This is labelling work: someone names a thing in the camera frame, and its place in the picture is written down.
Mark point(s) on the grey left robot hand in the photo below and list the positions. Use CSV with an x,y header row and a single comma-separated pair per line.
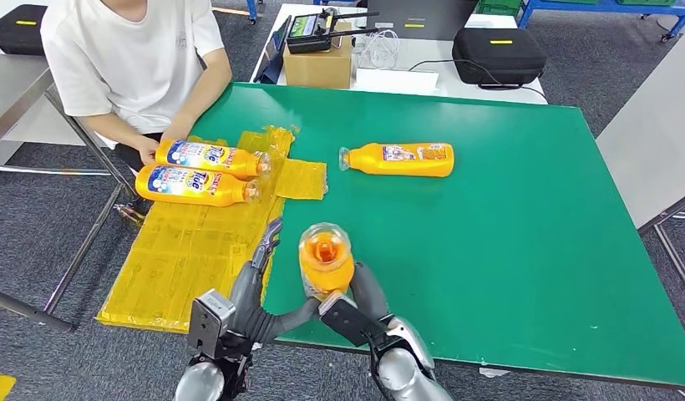
x,y
245,310

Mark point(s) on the person's left hand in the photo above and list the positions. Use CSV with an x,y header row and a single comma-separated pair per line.
x,y
176,130

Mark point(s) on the person's right hand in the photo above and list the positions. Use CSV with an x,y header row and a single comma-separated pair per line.
x,y
146,150

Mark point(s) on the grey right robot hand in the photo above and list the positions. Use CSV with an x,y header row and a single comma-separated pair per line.
x,y
370,293

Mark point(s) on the orange detergent bottle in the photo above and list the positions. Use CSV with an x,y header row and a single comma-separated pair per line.
x,y
237,161
375,161
226,191
326,271

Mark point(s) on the person's right forearm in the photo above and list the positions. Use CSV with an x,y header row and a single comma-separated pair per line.
x,y
110,130

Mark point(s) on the person's left forearm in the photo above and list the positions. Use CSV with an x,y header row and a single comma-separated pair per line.
x,y
209,91

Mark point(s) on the yellow tape mat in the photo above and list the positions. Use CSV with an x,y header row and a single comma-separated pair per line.
x,y
182,260

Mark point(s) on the person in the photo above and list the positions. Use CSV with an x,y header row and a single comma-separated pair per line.
x,y
121,61

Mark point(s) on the dark tablet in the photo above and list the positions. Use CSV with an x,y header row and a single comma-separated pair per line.
x,y
275,62

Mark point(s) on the white tape scrap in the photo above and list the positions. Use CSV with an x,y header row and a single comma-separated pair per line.
x,y
494,372

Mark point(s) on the brown cardboard box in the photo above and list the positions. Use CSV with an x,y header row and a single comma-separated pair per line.
x,y
319,71

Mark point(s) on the black remote controller with antennas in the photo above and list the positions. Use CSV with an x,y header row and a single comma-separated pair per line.
x,y
309,34

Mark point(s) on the black carry case yellow label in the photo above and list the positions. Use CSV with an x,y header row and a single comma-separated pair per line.
x,y
497,61
16,30

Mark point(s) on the white flat box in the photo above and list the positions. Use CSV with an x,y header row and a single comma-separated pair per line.
x,y
397,82

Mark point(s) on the white table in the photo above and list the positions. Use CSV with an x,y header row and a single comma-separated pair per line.
x,y
431,55

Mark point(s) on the grey laptop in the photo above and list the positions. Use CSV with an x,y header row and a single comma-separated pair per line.
x,y
420,15

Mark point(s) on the green plastic crate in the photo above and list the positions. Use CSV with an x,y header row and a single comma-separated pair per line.
x,y
498,6

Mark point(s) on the grey table top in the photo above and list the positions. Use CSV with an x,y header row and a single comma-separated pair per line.
x,y
652,138

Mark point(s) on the blue metal rack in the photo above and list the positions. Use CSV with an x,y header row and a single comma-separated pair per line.
x,y
597,6

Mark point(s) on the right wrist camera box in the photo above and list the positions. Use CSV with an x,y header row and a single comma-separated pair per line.
x,y
348,321

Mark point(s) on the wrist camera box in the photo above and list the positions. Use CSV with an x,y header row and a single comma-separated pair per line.
x,y
348,321
209,321

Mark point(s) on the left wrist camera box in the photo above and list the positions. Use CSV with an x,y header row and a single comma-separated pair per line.
x,y
209,321

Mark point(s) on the blue frame leg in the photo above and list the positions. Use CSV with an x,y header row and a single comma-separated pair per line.
x,y
254,11

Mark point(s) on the steel frame table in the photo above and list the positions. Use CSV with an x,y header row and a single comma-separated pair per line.
x,y
10,88

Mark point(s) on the metal table frame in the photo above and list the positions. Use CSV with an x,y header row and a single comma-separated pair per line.
x,y
672,249

